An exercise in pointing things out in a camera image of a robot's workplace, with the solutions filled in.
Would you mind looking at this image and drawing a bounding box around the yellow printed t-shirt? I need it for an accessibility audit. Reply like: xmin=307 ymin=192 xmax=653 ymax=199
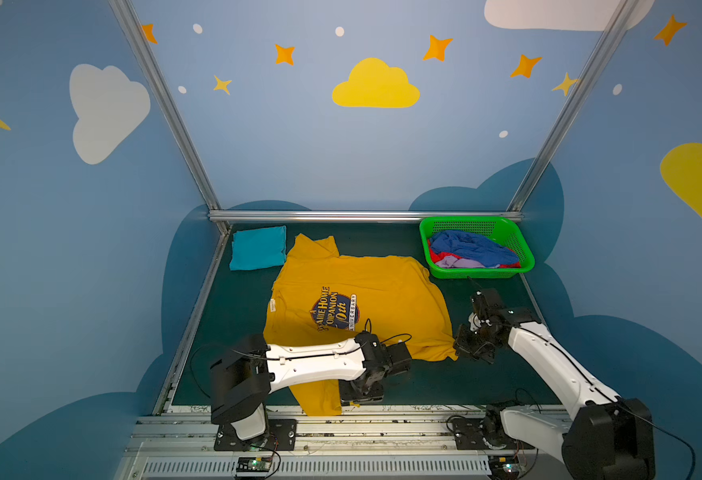
xmin=263 ymin=233 xmax=459 ymax=418

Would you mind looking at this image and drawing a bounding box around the green plastic laundry basket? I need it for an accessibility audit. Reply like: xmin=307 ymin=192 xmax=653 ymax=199
xmin=419 ymin=216 xmax=535 ymax=279

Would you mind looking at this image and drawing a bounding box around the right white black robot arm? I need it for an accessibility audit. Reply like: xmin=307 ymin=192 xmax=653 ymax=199
xmin=446 ymin=289 xmax=660 ymax=479

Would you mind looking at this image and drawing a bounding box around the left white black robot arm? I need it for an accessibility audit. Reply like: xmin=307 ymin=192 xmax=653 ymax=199
xmin=208 ymin=330 xmax=412 ymax=444

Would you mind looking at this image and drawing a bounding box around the lavender t-shirt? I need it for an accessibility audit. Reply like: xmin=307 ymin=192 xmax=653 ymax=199
xmin=435 ymin=255 xmax=484 ymax=269

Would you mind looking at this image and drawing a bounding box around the blue t-shirt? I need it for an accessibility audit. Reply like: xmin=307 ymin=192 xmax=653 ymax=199
xmin=427 ymin=230 xmax=520 ymax=269

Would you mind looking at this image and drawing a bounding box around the red t-shirt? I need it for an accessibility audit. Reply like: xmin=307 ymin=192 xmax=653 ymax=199
xmin=429 ymin=243 xmax=521 ymax=269

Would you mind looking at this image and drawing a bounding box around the left green circuit board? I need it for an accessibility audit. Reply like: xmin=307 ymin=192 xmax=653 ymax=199
xmin=234 ymin=456 xmax=274 ymax=479

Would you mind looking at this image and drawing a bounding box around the green circuit board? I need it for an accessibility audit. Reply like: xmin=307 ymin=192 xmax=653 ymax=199
xmin=234 ymin=456 xmax=274 ymax=479
xmin=488 ymin=456 xmax=521 ymax=480

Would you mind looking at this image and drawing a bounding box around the right green circuit board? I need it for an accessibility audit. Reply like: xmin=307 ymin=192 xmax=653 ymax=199
xmin=488 ymin=456 xmax=521 ymax=480

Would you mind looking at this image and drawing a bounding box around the folded teal t-shirt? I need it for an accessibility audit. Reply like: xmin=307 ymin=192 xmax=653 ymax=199
xmin=229 ymin=226 xmax=286 ymax=271

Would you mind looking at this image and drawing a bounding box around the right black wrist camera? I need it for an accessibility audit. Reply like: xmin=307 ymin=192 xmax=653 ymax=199
xmin=471 ymin=288 xmax=506 ymax=321

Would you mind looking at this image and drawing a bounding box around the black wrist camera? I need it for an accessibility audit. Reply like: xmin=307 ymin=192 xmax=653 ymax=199
xmin=385 ymin=342 xmax=412 ymax=376
xmin=471 ymin=288 xmax=506 ymax=321

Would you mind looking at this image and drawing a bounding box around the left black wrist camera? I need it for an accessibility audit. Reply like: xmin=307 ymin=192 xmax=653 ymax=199
xmin=385 ymin=342 xmax=412 ymax=376

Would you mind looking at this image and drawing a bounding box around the aluminium mounting rail base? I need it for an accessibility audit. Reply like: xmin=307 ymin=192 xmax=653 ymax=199
xmin=115 ymin=405 xmax=570 ymax=479

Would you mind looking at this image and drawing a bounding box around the right side table rail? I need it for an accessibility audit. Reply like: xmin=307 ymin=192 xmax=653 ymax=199
xmin=518 ymin=274 xmax=547 ymax=325

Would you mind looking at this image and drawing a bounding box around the table rail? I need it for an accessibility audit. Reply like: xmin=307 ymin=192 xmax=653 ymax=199
xmin=518 ymin=274 xmax=547 ymax=325
xmin=151 ymin=232 xmax=230 ymax=416

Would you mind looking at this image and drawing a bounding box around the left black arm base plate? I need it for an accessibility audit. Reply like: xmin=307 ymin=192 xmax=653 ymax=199
xmin=213 ymin=419 xmax=297 ymax=453

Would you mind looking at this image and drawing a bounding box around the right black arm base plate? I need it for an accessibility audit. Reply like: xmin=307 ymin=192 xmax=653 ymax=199
xmin=446 ymin=416 xmax=532 ymax=451

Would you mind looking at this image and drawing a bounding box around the left side table rail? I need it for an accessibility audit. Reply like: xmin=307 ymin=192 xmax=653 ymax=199
xmin=151 ymin=232 xmax=230 ymax=416

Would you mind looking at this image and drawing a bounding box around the horizontal aluminium frame bar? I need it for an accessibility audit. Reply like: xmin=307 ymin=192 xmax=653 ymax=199
xmin=207 ymin=209 xmax=523 ymax=224

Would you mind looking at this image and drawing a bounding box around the right aluminium frame post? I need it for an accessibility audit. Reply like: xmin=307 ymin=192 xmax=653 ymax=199
xmin=506 ymin=0 xmax=641 ymax=218

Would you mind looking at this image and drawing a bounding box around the aluminium frame post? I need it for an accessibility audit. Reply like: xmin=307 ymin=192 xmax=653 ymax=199
xmin=506 ymin=0 xmax=641 ymax=218
xmin=109 ymin=0 xmax=220 ymax=214

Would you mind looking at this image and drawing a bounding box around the left aluminium frame post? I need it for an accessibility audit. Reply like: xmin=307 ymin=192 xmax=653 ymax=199
xmin=109 ymin=0 xmax=220 ymax=214

